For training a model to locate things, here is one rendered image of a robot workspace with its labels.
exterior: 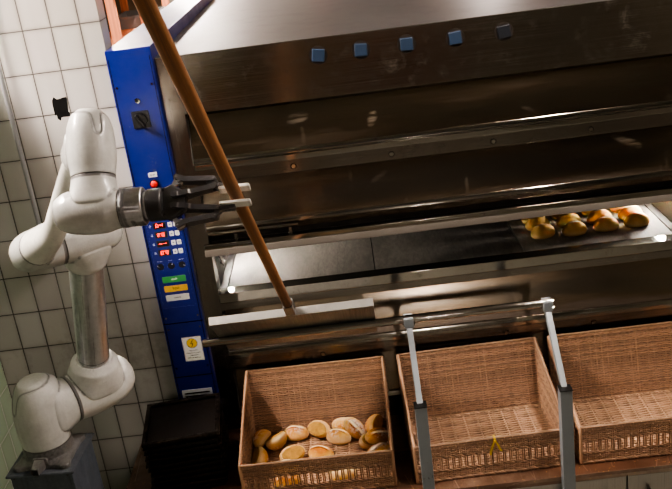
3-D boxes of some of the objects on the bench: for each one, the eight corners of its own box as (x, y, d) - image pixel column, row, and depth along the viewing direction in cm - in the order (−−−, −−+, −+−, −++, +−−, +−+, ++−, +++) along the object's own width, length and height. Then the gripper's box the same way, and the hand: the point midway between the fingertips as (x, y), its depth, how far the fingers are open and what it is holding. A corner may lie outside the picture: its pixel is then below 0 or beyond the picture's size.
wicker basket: (254, 428, 368) (243, 368, 358) (392, 413, 365) (384, 353, 355) (242, 504, 323) (229, 438, 313) (399, 488, 320) (391, 421, 310)
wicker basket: (400, 412, 365) (393, 352, 355) (539, 395, 364) (536, 334, 355) (414, 486, 320) (407, 419, 310) (573, 466, 319) (570, 398, 309)
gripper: (150, 180, 212) (251, 168, 211) (152, 244, 206) (255, 232, 206) (141, 167, 205) (245, 155, 204) (143, 232, 199) (250, 221, 199)
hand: (235, 195), depth 205 cm, fingers closed on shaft, 3 cm apart
